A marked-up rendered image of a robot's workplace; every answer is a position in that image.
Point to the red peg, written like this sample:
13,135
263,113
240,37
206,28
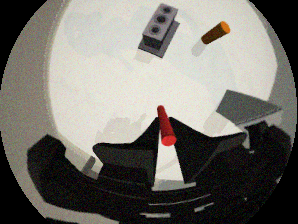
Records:
168,137

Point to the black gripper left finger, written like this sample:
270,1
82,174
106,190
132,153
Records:
142,153

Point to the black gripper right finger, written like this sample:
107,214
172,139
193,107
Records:
195,150

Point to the orange-brown cylinder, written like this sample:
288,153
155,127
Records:
218,31

